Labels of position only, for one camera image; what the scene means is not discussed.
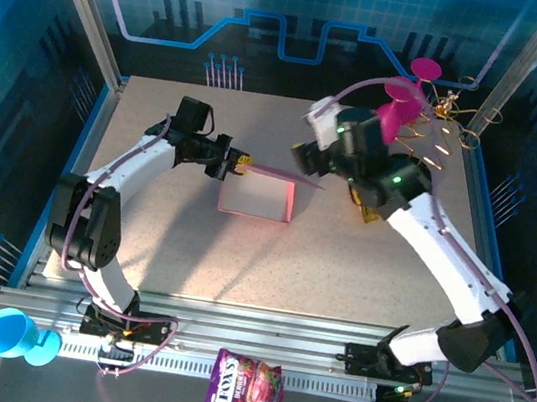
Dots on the magenta plastic goblet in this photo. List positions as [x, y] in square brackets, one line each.
[426, 68]
[400, 114]

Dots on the pink paper box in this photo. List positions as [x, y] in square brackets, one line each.
[290, 203]

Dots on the black electronics box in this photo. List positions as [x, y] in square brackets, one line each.
[393, 400]

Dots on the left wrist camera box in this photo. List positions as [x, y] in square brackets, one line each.
[192, 116]

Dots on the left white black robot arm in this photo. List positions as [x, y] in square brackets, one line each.
[122, 164]

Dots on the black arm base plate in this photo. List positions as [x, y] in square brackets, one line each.
[153, 328]
[361, 359]

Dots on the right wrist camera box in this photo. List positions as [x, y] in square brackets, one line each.
[321, 123]

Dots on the blue plastic goblet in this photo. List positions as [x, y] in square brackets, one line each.
[6, 333]

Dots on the aluminium frame post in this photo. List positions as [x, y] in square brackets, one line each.
[521, 67]
[85, 7]

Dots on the aluminium frame rail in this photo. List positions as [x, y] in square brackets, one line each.
[255, 325]

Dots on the yellow snack packet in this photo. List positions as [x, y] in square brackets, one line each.
[366, 215]

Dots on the purple candy bag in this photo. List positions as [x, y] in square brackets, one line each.
[245, 389]

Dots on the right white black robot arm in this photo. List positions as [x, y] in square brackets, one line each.
[442, 257]

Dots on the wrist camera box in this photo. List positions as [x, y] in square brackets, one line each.
[321, 123]
[192, 116]

